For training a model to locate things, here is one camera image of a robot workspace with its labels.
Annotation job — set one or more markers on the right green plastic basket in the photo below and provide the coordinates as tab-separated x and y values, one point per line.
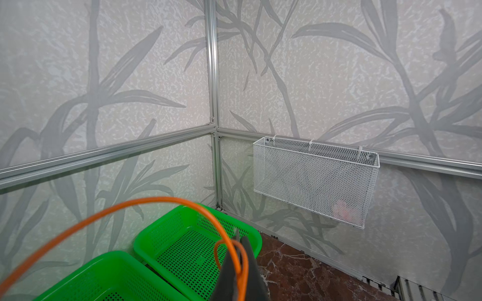
180	246

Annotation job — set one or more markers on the pink object in wire basket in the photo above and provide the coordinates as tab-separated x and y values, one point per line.
345	213

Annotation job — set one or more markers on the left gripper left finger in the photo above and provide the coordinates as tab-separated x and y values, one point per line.
226	286

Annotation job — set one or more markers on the green plastic basket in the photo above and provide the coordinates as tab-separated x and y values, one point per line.
180	246
112	276

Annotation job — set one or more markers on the aluminium rail base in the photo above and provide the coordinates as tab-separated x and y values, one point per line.
404	289

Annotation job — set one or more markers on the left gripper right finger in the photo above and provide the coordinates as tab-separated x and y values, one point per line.
256	288

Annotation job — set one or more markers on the white wire mesh basket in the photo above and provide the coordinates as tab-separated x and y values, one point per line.
314	176

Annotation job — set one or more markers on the middle green plastic basket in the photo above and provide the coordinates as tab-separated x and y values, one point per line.
112	276

